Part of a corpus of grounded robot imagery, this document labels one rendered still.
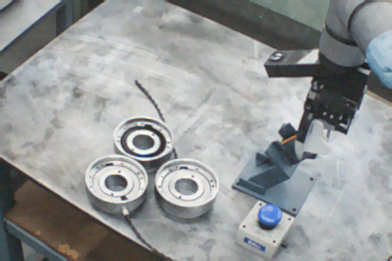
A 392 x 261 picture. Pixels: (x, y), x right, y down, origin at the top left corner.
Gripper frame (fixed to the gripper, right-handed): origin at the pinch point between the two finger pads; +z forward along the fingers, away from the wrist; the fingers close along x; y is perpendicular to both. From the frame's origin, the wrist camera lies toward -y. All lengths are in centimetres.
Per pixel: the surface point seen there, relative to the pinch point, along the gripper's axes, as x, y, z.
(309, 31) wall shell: 151, -36, 83
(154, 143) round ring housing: -5.6, -23.9, 9.4
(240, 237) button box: -15.9, -2.1, 9.6
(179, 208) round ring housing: -16.5, -12.9, 8.5
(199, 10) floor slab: 146, -84, 92
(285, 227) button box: -11.8, 3.9, 7.4
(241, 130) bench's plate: 8.5, -13.3, 11.9
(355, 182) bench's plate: 8.7, 11.1, 11.9
